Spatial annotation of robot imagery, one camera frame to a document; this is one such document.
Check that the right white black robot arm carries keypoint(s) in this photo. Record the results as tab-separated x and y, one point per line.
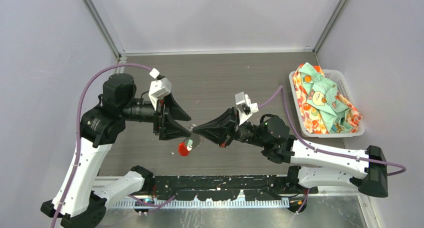
311	164

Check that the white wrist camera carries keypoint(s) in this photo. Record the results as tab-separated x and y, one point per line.
245	107
158	90

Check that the aluminium frame rail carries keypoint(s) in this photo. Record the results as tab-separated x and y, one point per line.
119	195

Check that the colourful patterned cloth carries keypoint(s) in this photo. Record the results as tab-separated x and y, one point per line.
323	109

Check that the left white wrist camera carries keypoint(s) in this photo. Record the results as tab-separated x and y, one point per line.
158	90

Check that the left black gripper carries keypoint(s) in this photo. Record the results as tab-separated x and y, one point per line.
169	128

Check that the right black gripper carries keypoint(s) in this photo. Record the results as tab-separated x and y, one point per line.
220	129

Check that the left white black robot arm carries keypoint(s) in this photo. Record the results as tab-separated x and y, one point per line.
99	128

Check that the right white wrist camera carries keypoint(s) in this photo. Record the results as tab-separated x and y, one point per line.
245	107

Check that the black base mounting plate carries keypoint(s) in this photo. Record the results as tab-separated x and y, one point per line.
221	187

